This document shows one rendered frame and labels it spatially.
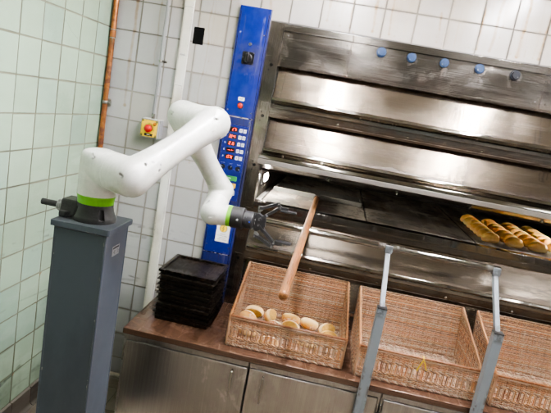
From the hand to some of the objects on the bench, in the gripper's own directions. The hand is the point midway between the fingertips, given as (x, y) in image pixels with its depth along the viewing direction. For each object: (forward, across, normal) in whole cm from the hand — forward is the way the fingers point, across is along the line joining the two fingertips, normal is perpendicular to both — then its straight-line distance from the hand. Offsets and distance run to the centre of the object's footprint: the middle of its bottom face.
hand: (290, 228), depth 221 cm
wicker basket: (+6, +62, -30) cm, 69 cm away
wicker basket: (+66, +62, -29) cm, 95 cm away
